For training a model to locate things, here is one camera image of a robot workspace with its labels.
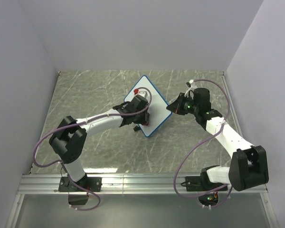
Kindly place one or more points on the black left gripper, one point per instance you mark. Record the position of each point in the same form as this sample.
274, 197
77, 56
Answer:
144, 120

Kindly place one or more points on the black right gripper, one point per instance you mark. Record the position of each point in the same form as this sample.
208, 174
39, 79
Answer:
176, 107

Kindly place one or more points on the blue framed whiteboard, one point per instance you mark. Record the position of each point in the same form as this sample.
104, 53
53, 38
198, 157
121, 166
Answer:
157, 109

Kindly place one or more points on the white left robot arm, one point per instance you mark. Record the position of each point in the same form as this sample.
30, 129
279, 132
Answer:
68, 143

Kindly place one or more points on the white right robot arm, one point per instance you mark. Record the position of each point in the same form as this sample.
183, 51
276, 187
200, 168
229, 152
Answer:
248, 167

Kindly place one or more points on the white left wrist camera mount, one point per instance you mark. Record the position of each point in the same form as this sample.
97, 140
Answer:
141, 92

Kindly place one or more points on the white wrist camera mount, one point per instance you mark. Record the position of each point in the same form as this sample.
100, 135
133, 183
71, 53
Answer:
141, 92
191, 86

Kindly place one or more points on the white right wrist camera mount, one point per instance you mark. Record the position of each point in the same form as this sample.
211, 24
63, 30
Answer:
191, 86

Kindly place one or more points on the aluminium mounting rail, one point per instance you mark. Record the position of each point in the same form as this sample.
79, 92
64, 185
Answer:
112, 183

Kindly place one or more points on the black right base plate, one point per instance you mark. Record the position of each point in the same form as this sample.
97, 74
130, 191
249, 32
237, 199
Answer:
197, 183

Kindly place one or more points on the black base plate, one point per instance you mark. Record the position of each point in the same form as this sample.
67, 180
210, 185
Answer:
90, 183
197, 183

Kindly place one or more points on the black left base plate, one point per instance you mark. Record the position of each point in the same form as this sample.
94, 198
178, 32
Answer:
90, 183

